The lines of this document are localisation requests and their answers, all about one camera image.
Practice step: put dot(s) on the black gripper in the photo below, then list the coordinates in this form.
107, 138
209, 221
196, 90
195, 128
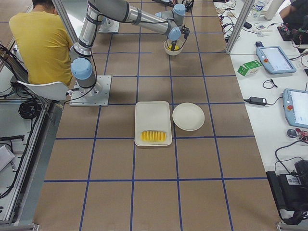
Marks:
173, 43

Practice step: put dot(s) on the yellow lemon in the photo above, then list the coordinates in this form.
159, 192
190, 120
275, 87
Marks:
173, 48

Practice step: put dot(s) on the white ceramic bowl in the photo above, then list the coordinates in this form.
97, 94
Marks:
173, 53

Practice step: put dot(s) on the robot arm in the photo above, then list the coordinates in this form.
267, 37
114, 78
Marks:
171, 3
105, 16

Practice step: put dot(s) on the cream round plate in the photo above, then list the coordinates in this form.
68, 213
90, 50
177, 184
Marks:
188, 116

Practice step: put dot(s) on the green white carton box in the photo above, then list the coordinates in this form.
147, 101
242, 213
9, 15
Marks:
249, 68

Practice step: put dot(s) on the white rectangular tray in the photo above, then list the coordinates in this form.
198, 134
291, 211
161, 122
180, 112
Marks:
153, 115

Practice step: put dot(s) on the plastic water bottle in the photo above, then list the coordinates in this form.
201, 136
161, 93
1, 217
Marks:
257, 9

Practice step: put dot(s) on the sliced yellow bread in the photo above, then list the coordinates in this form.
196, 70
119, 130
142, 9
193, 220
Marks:
153, 136

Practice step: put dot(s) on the upper teach pendant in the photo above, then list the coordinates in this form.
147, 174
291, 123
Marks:
275, 60

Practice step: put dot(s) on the teach pendant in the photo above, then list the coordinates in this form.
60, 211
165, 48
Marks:
295, 104
275, 60

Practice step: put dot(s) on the black power adapter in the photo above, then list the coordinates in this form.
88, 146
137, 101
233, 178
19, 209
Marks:
257, 101

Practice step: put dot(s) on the white chair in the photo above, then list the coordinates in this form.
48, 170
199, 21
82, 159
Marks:
53, 91

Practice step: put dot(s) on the person in yellow shirt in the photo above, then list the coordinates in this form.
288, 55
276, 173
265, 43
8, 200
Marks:
43, 43

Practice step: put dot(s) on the lower teach pendant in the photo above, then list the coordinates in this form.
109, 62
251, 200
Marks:
295, 104

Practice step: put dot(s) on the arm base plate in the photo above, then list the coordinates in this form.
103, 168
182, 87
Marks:
109, 26
98, 96

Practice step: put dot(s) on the aluminium frame post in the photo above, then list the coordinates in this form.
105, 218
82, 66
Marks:
245, 10

